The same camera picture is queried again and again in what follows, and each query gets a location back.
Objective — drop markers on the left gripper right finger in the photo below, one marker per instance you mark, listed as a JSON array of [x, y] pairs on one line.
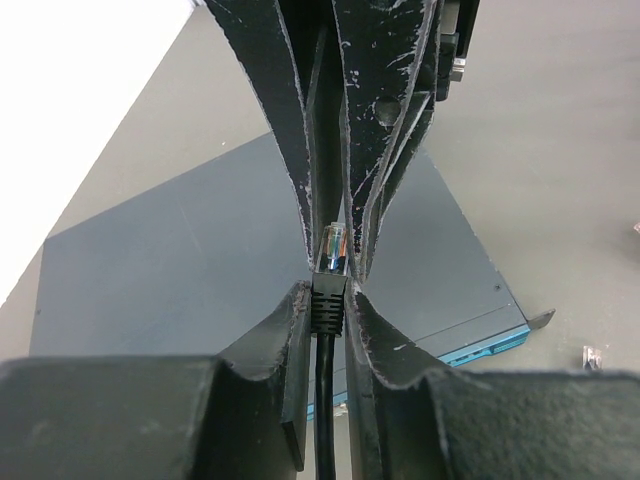
[[413, 417]]

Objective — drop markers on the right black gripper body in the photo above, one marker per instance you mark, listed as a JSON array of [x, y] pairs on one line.
[[455, 20]]

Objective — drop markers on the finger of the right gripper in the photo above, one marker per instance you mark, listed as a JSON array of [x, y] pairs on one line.
[[274, 43], [381, 44]]

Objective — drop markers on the dark blue network switch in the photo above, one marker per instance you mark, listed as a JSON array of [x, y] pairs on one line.
[[189, 266]]

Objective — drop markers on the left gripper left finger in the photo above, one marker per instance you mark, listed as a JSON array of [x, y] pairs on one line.
[[239, 414]]

